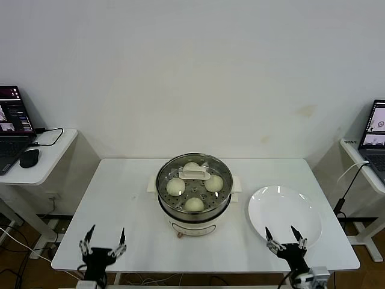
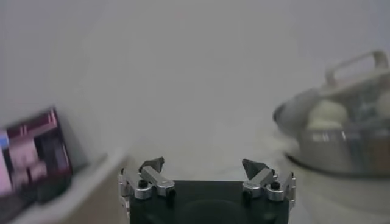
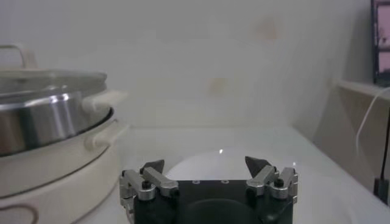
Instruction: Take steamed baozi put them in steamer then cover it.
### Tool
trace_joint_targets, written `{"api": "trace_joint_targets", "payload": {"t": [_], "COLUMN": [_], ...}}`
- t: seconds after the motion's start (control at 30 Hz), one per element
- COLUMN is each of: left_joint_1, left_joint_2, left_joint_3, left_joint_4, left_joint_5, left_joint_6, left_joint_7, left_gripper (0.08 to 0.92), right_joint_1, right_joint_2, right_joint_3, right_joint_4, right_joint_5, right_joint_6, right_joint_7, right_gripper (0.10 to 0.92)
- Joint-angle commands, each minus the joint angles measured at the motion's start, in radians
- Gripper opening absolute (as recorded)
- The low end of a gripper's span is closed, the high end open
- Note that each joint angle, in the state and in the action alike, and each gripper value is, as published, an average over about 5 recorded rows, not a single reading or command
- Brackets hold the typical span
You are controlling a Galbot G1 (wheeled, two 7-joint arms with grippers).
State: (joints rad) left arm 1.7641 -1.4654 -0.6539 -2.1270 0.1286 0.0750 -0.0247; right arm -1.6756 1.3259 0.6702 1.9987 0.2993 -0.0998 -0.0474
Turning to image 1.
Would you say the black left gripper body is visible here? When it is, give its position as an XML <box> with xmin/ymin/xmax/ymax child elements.
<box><xmin>82</xmin><ymin>247</ymin><xmax>117</xmax><ymax>281</ymax></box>

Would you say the round glass pot lid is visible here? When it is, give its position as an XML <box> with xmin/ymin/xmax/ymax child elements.
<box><xmin>156</xmin><ymin>153</ymin><xmax>234</xmax><ymax>214</ymax></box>

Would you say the cream electric cooker pot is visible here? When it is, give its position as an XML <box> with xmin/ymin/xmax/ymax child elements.
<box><xmin>158</xmin><ymin>194</ymin><xmax>241</xmax><ymax>240</ymax></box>

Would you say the white floor cable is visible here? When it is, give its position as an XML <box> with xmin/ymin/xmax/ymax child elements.
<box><xmin>0</xmin><ymin>225</ymin><xmax>54</xmax><ymax>263</ymax></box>

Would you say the black laptop with red screen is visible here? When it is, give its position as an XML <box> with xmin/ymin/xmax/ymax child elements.
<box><xmin>0</xmin><ymin>85</ymin><xmax>37</xmax><ymax>176</ymax></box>

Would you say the white side table with mouse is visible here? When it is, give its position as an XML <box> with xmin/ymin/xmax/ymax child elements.
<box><xmin>0</xmin><ymin>128</ymin><xmax>78</xmax><ymax>260</ymax></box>

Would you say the black cable with power adapter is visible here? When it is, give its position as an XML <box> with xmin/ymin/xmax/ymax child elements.
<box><xmin>334</xmin><ymin>164</ymin><xmax>370</xmax><ymax>218</ymax></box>

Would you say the white laptop cable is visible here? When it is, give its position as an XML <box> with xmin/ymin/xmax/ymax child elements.
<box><xmin>336</xmin><ymin>161</ymin><xmax>369</xmax><ymax>184</ymax></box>

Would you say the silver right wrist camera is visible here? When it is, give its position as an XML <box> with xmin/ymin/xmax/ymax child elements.
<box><xmin>309</xmin><ymin>266</ymin><xmax>330</xmax><ymax>289</ymax></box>

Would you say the black computer mouse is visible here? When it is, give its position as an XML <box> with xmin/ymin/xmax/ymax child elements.
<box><xmin>19</xmin><ymin>148</ymin><xmax>40</xmax><ymax>169</ymax></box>

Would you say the black laptop cable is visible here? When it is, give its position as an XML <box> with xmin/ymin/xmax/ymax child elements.
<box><xmin>28</xmin><ymin>127</ymin><xmax>64</xmax><ymax>148</ymax></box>

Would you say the black laptop with grey screen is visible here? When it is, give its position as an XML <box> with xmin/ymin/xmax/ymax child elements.
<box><xmin>357</xmin><ymin>99</ymin><xmax>385</xmax><ymax>185</ymax></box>

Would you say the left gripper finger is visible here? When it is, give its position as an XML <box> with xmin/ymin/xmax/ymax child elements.
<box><xmin>108</xmin><ymin>227</ymin><xmax>128</xmax><ymax>259</ymax></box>
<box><xmin>79</xmin><ymin>224</ymin><xmax>96</xmax><ymax>256</ymax></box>

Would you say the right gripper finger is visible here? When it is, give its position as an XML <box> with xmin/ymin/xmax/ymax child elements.
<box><xmin>264</xmin><ymin>226</ymin><xmax>286</xmax><ymax>253</ymax></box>
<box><xmin>290</xmin><ymin>225</ymin><xmax>308</xmax><ymax>250</ymax></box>

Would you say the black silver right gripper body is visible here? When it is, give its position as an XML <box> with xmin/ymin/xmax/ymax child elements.
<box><xmin>276</xmin><ymin>242</ymin><xmax>310</xmax><ymax>275</ymax></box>

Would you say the perforated steel steamer basket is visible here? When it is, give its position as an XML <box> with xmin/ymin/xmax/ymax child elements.
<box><xmin>147</xmin><ymin>153</ymin><xmax>243</xmax><ymax>220</ymax></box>

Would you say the white round plate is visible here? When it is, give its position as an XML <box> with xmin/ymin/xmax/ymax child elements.
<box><xmin>248</xmin><ymin>185</ymin><xmax>323</xmax><ymax>250</ymax></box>

